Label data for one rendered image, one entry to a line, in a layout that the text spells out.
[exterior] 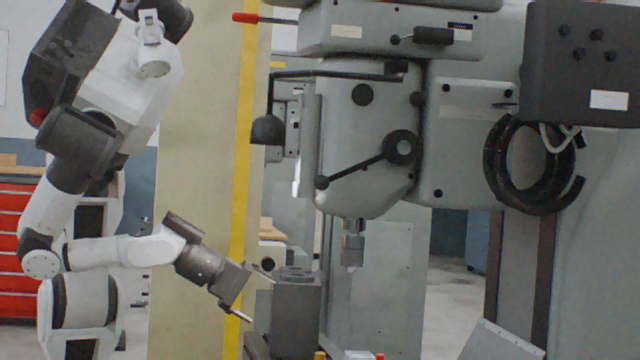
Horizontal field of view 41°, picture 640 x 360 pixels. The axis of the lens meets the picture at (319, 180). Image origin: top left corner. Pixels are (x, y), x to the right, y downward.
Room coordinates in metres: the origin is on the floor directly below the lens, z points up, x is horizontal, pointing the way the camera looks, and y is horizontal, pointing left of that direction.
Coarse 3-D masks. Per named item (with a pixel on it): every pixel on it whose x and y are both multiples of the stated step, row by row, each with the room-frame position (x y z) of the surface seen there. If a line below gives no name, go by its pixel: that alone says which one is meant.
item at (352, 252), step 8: (344, 240) 1.75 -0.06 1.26; (344, 248) 1.75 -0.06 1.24; (352, 248) 1.74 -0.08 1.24; (360, 248) 1.74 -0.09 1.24; (344, 256) 1.74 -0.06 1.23; (352, 256) 1.74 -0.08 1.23; (360, 256) 1.74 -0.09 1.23; (344, 264) 1.74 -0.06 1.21; (352, 264) 1.74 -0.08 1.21; (360, 264) 1.74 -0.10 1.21
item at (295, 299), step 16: (272, 272) 2.28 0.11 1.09; (288, 272) 2.20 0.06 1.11; (304, 272) 2.23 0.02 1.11; (272, 288) 2.15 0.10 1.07; (288, 288) 2.11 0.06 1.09; (304, 288) 2.11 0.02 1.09; (320, 288) 2.12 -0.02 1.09; (272, 304) 2.13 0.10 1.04; (288, 304) 2.11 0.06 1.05; (304, 304) 2.12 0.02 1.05; (320, 304) 2.12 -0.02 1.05; (272, 320) 2.11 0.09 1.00; (288, 320) 2.11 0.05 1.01; (304, 320) 2.12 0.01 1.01; (272, 336) 2.11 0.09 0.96; (288, 336) 2.11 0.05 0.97; (304, 336) 2.12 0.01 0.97; (272, 352) 2.11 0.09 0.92; (288, 352) 2.11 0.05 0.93; (304, 352) 2.12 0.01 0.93
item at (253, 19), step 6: (234, 12) 1.79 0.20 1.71; (240, 12) 1.80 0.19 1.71; (246, 12) 1.80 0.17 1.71; (234, 18) 1.79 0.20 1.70; (240, 18) 1.79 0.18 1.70; (246, 18) 1.79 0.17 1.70; (252, 18) 1.80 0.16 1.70; (258, 18) 1.80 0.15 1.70; (264, 18) 1.81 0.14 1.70; (270, 18) 1.81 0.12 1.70; (276, 18) 1.82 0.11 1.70; (282, 24) 1.82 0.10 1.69; (288, 24) 1.82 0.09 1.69; (294, 24) 1.82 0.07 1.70
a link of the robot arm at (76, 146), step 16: (64, 112) 1.73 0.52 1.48; (64, 128) 1.71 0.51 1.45; (80, 128) 1.72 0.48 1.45; (48, 144) 1.71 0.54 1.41; (64, 144) 1.71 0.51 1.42; (80, 144) 1.71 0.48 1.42; (96, 144) 1.72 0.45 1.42; (64, 160) 1.72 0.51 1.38; (80, 160) 1.72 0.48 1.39; (96, 160) 1.72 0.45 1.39; (48, 176) 1.75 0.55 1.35; (64, 176) 1.73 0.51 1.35; (80, 176) 1.74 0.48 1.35; (64, 192) 1.75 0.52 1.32; (80, 192) 1.77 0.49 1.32
